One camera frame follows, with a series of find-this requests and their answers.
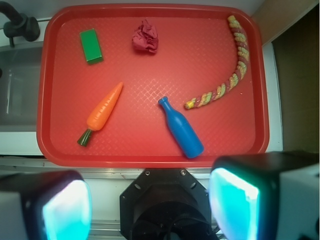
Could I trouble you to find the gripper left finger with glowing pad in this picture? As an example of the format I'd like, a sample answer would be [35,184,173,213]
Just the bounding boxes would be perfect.
[0,170,92,240]

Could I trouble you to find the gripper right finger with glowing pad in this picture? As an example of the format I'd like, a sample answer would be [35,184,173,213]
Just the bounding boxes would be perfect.
[208,151,320,240]

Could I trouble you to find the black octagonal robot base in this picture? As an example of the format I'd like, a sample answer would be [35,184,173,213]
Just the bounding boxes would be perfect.
[119,168,218,240]

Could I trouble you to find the blue toy bottle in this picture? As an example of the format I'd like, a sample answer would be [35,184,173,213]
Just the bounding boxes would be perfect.
[158,96,204,159]

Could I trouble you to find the orange toy carrot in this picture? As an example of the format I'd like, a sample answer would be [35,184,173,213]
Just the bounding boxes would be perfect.
[77,82,124,147]

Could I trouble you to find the steel sink basin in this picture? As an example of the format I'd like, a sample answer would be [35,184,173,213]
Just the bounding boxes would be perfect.
[0,42,43,132]

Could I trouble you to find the red plastic tray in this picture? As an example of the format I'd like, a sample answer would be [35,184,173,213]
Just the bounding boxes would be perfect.
[36,4,269,168]

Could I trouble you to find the green rectangular block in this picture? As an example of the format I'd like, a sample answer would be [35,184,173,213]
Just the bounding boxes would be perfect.
[79,28,103,65]

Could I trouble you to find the black faucet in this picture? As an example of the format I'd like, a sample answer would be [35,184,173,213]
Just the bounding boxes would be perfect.
[0,1,41,48]

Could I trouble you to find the crumpled red paper ball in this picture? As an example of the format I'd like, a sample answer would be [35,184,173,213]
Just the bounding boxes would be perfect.
[131,19,159,54]

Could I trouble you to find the red yellow twisted rope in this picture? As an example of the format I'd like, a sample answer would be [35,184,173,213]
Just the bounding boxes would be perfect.
[184,15,251,110]

